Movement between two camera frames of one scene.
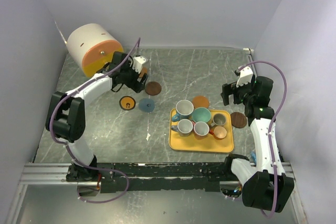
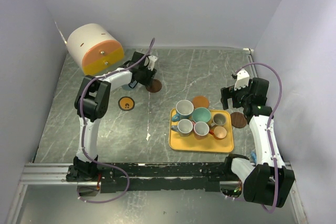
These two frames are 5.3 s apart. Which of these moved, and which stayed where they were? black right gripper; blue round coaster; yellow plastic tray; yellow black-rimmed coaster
Moved: blue round coaster
Stayed: yellow black-rimmed coaster; black right gripper; yellow plastic tray
